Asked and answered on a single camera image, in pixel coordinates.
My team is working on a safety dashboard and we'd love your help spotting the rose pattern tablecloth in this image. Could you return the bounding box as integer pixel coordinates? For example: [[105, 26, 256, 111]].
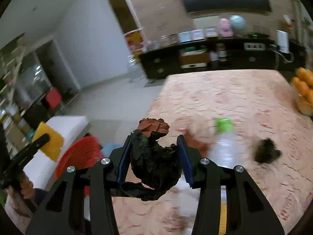
[[111, 70, 313, 235]]

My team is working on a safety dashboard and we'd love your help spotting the red plastic trash basket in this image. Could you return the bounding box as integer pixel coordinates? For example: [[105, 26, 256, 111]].
[[54, 135, 103, 196]]

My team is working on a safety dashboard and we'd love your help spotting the white cushioned bench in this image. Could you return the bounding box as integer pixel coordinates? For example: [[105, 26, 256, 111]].
[[23, 116, 90, 191]]

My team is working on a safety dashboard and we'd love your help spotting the black crumpled bag on table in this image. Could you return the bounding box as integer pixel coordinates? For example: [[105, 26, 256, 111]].
[[254, 138, 282, 164]]

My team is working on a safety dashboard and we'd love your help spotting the glass bowl of oranges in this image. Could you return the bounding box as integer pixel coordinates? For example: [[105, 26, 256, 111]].
[[291, 67, 312, 117]]

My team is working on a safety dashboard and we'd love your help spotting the red festive wall poster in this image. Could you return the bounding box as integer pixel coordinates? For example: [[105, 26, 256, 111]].
[[124, 28, 144, 61]]

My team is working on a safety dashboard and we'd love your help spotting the pink plush toy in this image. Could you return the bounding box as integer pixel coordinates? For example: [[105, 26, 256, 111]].
[[219, 18, 233, 38]]

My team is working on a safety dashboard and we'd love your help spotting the black plastic bag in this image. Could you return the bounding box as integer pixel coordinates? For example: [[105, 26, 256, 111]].
[[111, 129, 182, 201]]

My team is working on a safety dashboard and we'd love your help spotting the red chair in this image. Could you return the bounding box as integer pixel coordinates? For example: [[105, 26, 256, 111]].
[[46, 88, 62, 110]]

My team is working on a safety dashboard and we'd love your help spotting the clear plastic bottle green cap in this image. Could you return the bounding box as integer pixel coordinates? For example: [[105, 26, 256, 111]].
[[208, 118, 238, 169]]

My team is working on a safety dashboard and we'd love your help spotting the white router box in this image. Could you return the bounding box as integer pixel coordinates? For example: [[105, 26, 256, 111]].
[[277, 30, 289, 54]]

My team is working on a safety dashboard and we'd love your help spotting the brown paper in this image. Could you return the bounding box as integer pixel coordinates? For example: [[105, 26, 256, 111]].
[[137, 118, 170, 139]]

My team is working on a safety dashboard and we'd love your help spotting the large clear water jug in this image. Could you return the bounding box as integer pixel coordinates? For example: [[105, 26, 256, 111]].
[[128, 55, 144, 83]]

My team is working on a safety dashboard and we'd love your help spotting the blue globe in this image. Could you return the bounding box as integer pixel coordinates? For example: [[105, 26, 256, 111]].
[[229, 15, 246, 31]]

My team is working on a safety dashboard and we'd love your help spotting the black tv cabinet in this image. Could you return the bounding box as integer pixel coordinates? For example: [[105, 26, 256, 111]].
[[139, 37, 307, 80]]

